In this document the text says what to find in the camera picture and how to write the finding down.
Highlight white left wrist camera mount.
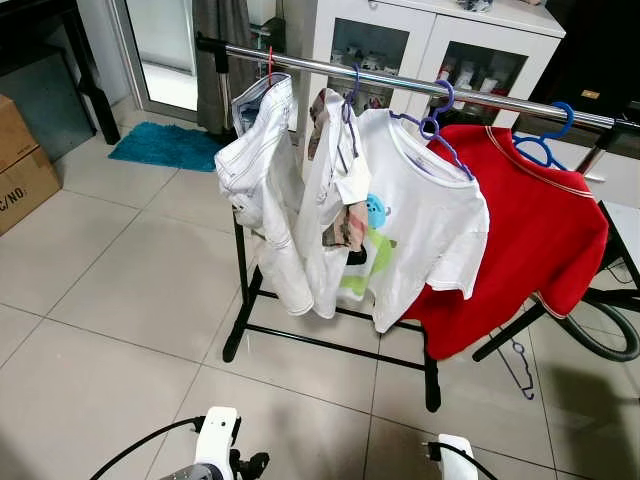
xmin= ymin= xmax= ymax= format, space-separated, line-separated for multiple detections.
xmin=195 ymin=407 xmax=242 ymax=480

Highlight plain red t-shirt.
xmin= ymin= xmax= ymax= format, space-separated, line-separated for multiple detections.
xmin=405 ymin=124 xmax=610 ymax=362

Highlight white stitched jeans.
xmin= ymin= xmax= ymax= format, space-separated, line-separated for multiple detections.
xmin=215 ymin=73 xmax=317 ymax=317

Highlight blue plastic hanger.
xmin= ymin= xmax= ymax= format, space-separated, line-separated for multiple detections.
xmin=513 ymin=101 xmax=577 ymax=171

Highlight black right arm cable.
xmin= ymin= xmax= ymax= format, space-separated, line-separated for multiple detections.
xmin=440 ymin=445 xmax=501 ymax=480

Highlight printed cardboard box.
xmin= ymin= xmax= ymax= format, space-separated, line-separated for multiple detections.
xmin=0 ymin=145 xmax=63 ymax=237

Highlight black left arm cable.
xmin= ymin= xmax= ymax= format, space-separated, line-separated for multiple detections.
xmin=90 ymin=417 xmax=206 ymax=480

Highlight large black case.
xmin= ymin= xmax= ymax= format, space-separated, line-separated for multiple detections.
xmin=525 ymin=0 xmax=640 ymax=136

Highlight white patterned shirt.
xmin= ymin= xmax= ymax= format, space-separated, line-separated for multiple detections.
xmin=300 ymin=88 xmax=372 ymax=321

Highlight white cartoon print t-shirt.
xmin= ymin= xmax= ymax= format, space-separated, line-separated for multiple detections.
xmin=340 ymin=108 xmax=491 ymax=334

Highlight grey curtain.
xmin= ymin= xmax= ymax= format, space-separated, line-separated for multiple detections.
xmin=192 ymin=0 xmax=263 ymax=137

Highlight white-framed glass door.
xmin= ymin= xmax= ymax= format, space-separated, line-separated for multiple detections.
xmin=106 ymin=0 xmax=201 ymax=122

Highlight white drawer cabinet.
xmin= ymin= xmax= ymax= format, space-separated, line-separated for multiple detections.
xmin=580 ymin=148 xmax=640 ymax=211

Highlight white table black legs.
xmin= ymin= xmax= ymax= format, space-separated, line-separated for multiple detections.
xmin=600 ymin=200 xmax=640 ymax=293

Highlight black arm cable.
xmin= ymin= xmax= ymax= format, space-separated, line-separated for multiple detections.
xmin=90 ymin=417 xmax=206 ymax=480
xmin=440 ymin=445 xmax=501 ymax=480

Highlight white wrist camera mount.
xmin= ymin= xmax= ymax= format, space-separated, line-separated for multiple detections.
xmin=195 ymin=407 xmax=242 ymax=480
xmin=438 ymin=434 xmax=479 ymax=480

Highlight teal floor mat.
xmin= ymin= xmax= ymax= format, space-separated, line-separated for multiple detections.
xmin=108 ymin=121 xmax=229 ymax=173

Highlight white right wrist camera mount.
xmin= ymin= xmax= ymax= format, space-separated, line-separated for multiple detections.
xmin=438 ymin=434 xmax=479 ymax=480

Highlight black hose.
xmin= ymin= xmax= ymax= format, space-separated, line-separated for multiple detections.
xmin=555 ymin=288 xmax=640 ymax=363

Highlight black clothes rack silver rail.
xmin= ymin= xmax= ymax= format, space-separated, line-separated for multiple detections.
xmin=196 ymin=33 xmax=640 ymax=413

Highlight white glass-door cabinet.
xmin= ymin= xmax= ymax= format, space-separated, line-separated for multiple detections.
xmin=283 ymin=0 xmax=567 ymax=131

